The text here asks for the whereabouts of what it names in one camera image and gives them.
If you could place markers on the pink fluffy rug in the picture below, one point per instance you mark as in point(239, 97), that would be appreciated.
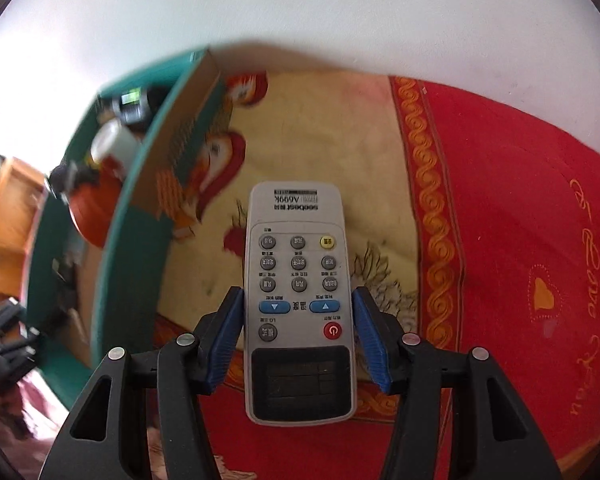
point(31, 416)

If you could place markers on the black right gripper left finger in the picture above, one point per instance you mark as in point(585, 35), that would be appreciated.
point(105, 433)

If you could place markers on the black round object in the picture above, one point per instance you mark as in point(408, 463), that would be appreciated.
point(136, 108)

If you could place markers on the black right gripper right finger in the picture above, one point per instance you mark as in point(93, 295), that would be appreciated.
point(494, 435)

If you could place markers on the wooden bedside cabinet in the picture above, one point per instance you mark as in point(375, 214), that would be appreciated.
point(21, 193)

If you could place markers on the teal cardboard box lid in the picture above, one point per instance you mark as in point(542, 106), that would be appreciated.
point(128, 280)

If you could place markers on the cream floral blanket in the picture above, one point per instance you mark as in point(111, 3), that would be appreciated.
point(335, 127)

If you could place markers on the grey remote control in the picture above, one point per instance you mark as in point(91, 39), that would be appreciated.
point(299, 350)

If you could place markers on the white earbuds case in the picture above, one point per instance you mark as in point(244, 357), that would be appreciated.
point(115, 140)

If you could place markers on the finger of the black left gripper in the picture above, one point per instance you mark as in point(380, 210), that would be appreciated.
point(18, 343)

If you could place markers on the red bedspread with hearts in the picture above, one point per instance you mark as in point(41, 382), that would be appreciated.
point(507, 213)

